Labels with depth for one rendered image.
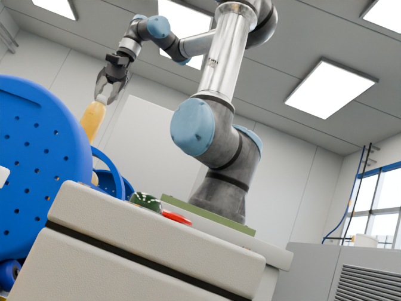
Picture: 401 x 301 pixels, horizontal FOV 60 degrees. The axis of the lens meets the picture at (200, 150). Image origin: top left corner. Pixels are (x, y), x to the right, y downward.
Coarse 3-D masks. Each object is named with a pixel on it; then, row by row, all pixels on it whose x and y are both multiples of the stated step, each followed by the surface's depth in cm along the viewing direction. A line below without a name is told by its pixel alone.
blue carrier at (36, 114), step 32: (0, 96) 53; (32, 96) 53; (0, 128) 51; (32, 128) 52; (64, 128) 52; (0, 160) 50; (32, 160) 51; (64, 160) 51; (0, 192) 49; (32, 192) 49; (128, 192) 136; (0, 224) 48; (32, 224) 48; (0, 256) 47
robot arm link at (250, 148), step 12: (240, 132) 86; (252, 132) 86; (240, 144) 82; (252, 144) 86; (240, 156) 82; (252, 156) 86; (216, 168) 83; (228, 168) 83; (240, 168) 84; (252, 168) 86; (240, 180) 83
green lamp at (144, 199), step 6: (138, 192) 22; (132, 198) 21; (138, 198) 21; (144, 198) 21; (150, 198) 21; (156, 198) 22; (138, 204) 21; (144, 204) 21; (150, 204) 21; (156, 204) 21; (156, 210) 21
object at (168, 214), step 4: (164, 212) 29; (168, 212) 29; (172, 212) 29; (164, 216) 30; (168, 216) 29; (172, 216) 29; (176, 216) 29; (180, 216) 29; (176, 220) 29; (180, 220) 29; (184, 220) 29; (188, 220) 29; (184, 224) 31; (188, 224) 29
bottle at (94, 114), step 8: (96, 104) 117; (104, 104) 120; (88, 112) 116; (96, 112) 116; (104, 112) 119; (80, 120) 117; (88, 120) 115; (96, 120) 116; (88, 128) 115; (96, 128) 117; (88, 136) 115
